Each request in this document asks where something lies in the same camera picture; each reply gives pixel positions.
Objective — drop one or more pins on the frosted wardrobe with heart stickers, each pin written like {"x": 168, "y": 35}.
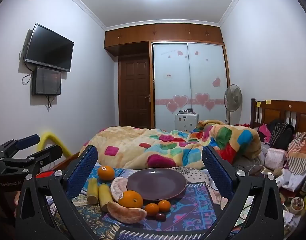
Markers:
{"x": 190, "y": 85}

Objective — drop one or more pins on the brown wooden door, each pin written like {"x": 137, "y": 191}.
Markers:
{"x": 135, "y": 92}

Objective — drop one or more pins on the small round jar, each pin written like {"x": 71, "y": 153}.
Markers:
{"x": 297, "y": 205}

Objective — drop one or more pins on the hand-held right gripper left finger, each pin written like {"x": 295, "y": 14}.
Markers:
{"x": 83, "y": 170}

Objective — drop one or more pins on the standing electric fan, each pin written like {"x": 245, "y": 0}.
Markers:
{"x": 233, "y": 96}

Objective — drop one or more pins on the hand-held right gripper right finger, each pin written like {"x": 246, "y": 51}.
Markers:
{"x": 215, "y": 170}

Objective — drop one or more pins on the orange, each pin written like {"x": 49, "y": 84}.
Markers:
{"x": 106, "y": 173}
{"x": 131, "y": 200}

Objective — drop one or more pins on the wall-mounted black television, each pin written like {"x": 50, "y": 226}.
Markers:
{"x": 49, "y": 46}

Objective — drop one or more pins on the yellow foam tube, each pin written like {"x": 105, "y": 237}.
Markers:
{"x": 46, "y": 140}

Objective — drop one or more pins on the pink floral pouch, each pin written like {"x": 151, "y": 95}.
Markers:
{"x": 275, "y": 158}

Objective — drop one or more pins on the purple plate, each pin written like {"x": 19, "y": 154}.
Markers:
{"x": 156, "y": 183}

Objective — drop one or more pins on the peeled pomelo segment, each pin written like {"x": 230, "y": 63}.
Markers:
{"x": 119, "y": 186}
{"x": 126, "y": 213}

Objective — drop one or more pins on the dark red plum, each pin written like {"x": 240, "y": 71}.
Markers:
{"x": 160, "y": 216}

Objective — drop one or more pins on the pink cloth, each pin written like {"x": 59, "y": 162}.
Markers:
{"x": 264, "y": 131}

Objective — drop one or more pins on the white metal box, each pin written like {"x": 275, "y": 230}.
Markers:
{"x": 186, "y": 121}

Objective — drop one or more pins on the blue patterned mat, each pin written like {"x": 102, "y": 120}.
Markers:
{"x": 183, "y": 212}

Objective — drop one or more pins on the colourful patchwork blanket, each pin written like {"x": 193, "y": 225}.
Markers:
{"x": 168, "y": 147}

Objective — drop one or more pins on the wooden bed headboard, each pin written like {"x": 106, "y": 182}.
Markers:
{"x": 280, "y": 112}

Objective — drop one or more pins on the wooden overhead cabinet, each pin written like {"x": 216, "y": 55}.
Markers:
{"x": 163, "y": 33}

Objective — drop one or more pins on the small wall monitor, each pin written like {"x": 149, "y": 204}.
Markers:
{"x": 46, "y": 80}

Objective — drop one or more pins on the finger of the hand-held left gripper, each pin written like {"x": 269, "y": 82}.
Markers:
{"x": 46, "y": 155}
{"x": 28, "y": 140}

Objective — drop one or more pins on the striped fabric bag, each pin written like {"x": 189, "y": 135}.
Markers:
{"x": 300, "y": 150}

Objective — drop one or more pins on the small tangerine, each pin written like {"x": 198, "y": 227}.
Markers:
{"x": 164, "y": 205}
{"x": 152, "y": 209}

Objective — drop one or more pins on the grey patterned pillow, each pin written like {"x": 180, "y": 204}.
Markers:
{"x": 193, "y": 173}

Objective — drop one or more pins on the black backpack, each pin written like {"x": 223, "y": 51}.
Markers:
{"x": 281, "y": 136}

